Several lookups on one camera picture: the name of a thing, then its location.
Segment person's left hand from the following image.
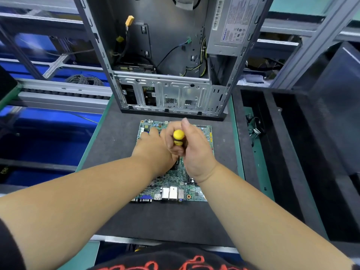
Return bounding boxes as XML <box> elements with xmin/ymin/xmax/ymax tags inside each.
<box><xmin>132</xmin><ymin>125</ymin><xmax>178</xmax><ymax>178</ymax></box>

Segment person's right hand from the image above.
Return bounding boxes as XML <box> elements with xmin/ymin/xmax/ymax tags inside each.
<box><xmin>163</xmin><ymin>118</ymin><xmax>219</xmax><ymax>185</ymax></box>

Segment yellow handled screwdriver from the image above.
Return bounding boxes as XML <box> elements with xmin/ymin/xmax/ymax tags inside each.
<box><xmin>172</xmin><ymin>129</ymin><xmax>186</xmax><ymax>147</ymax></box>

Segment green motherboard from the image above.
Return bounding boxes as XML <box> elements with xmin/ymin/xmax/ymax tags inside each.
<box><xmin>131</xmin><ymin>119</ymin><xmax>215</xmax><ymax>203</ymax></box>

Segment grey computer case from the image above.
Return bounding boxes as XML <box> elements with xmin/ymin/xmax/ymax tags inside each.
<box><xmin>72</xmin><ymin>0</ymin><xmax>275</xmax><ymax>120</ymax></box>

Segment grey side panel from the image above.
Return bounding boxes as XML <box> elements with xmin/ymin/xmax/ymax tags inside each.
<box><xmin>315</xmin><ymin>42</ymin><xmax>360</xmax><ymax>172</ymax></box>

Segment person's left forearm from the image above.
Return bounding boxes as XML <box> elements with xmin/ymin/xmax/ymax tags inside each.
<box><xmin>0</xmin><ymin>156</ymin><xmax>155</xmax><ymax>270</ymax></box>

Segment person's right forearm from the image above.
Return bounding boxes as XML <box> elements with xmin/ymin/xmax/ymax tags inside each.
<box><xmin>199</xmin><ymin>165</ymin><xmax>355</xmax><ymax>270</ymax></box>

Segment person's black printed shirt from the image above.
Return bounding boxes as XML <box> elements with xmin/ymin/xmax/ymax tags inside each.
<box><xmin>87</xmin><ymin>241</ymin><xmax>260</xmax><ymax>270</ymax></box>

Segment person's black left sleeve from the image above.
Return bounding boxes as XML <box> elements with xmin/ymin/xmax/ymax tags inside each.
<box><xmin>0</xmin><ymin>216</ymin><xmax>26</xmax><ymax>270</ymax></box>

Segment empty black foam tray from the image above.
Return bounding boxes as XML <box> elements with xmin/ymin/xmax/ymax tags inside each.
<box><xmin>232</xmin><ymin>90</ymin><xmax>360</xmax><ymax>245</ymax></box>

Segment white plastic bags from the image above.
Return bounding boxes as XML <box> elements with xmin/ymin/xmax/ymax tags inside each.
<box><xmin>236</xmin><ymin>75</ymin><xmax>265</xmax><ymax>87</ymax></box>

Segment silver power supply unit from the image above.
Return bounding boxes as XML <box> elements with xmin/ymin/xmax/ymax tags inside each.
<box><xmin>205</xmin><ymin>0</ymin><xmax>265</xmax><ymax>59</ymax></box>

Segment black foam tray with boards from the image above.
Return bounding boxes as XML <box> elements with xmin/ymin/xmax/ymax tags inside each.
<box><xmin>0</xmin><ymin>64</ymin><xmax>23</xmax><ymax>110</ymax></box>

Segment green upper shelf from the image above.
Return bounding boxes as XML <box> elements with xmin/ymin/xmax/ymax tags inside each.
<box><xmin>0</xmin><ymin>0</ymin><xmax>360</xmax><ymax>54</ymax></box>

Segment small black cable bundle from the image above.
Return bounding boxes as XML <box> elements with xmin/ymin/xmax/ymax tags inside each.
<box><xmin>247</xmin><ymin>116</ymin><xmax>264</xmax><ymax>142</ymax></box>

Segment yellow and black wire bundle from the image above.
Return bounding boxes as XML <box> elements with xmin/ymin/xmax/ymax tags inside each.
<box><xmin>183</xmin><ymin>39</ymin><xmax>208</xmax><ymax>78</ymax></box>

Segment grey coiled cable bundle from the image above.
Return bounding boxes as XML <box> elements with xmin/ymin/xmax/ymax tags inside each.
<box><xmin>64</xmin><ymin>75</ymin><xmax>105</xmax><ymax>87</ymax></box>

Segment grey roller conveyor rail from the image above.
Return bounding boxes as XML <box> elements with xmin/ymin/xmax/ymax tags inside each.
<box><xmin>11</xmin><ymin>78</ymin><xmax>113</xmax><ymax>115</ymax></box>

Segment aluminium frame post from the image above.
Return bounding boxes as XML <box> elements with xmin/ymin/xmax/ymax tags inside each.
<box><xmin>270</xmin><ymin>0</ymin><xmax>360</xmax><ymax>90</ymax></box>

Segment dark metal frame leg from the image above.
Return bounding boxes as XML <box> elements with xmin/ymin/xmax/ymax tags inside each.
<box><xmin>0</xmin><ymin>22</ymin><xmax>46</xmax><ymax>81</ymax></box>

